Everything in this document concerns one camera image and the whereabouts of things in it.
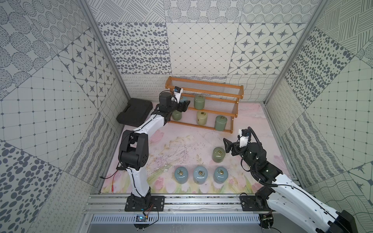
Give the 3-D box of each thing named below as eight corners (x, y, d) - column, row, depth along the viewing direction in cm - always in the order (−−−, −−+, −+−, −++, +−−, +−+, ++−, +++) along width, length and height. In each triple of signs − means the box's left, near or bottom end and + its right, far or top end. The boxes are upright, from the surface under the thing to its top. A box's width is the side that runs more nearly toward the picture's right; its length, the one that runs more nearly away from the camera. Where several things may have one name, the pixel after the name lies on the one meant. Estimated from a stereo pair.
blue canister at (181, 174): (175, 183, 82) (174, 179, 76) (176, 171, 86) (175, 166, 80) (188, 183, 82) (187, 179, 76) (188, 171, 86) (188, 166, 80)
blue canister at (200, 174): (193, 184, 82) (193, 180, 75) (193, 170, 87) (193, 165, 80) (207, 184, 82) (208, 180, 75) (206, 170, 87) (207, 165, 80)
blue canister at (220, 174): (214, 183, 83) (216, 179, 76) (213, 171, 87) (214, 166, 80) (226, 183, 83) (229, 179, 76) (224, 171, 87) (227, 166, 80)
